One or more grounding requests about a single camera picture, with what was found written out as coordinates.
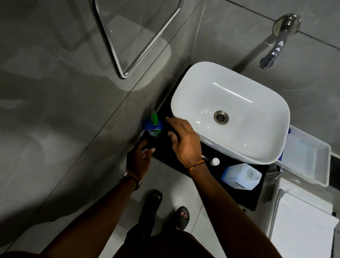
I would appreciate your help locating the person's right forearm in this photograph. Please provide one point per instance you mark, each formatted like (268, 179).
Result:
(233, 222)

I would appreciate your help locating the blue object beside basin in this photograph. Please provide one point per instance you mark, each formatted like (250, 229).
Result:
(281, 156)

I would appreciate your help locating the translucent jug with blue liquid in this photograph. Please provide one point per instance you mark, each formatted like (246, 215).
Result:
(241, 176)

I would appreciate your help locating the person's left hand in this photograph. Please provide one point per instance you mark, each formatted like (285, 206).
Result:
(137, 161)

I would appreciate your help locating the person's right hand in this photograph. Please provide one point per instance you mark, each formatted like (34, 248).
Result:
(187, 145)

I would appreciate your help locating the white ceramic wash basin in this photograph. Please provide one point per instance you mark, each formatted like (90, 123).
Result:
(246, 91)

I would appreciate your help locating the chrome wall faucet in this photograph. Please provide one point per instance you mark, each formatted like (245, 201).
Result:
(278, 45)

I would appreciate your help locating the white toilet cistern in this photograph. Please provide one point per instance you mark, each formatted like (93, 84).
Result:
(301, 228)

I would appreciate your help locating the person's left thumb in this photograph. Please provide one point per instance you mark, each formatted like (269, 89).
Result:
(150, 151)

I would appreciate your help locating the white plastic tray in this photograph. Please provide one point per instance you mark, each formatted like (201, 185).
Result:
(307, 157)

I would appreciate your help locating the person's right thumb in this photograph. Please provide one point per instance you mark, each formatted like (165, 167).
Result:
(173, 138)

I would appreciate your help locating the person's black sandal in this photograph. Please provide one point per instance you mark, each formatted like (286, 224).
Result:
(152, 202)
(181, 217)

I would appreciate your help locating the green handwash pump bottle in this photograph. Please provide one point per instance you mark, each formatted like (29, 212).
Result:
(154, 129)

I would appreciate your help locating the person's right black sandal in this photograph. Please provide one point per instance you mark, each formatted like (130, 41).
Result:
(181, 217)

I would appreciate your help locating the person's left black sandal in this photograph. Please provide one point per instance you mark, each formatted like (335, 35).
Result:
(152, 202)

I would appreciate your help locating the dark brown shorts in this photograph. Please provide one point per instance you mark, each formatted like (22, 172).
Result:
(169, 250)

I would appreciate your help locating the small bottle with white cap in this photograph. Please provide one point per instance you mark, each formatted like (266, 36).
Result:
(214, 162)

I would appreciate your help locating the metal sink drain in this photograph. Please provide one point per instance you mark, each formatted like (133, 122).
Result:
(221, 117)

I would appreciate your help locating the chrome water valve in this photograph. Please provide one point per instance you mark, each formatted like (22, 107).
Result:
(276, 170)

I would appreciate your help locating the person's left forearm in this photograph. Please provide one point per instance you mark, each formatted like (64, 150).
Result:
(91, 223)

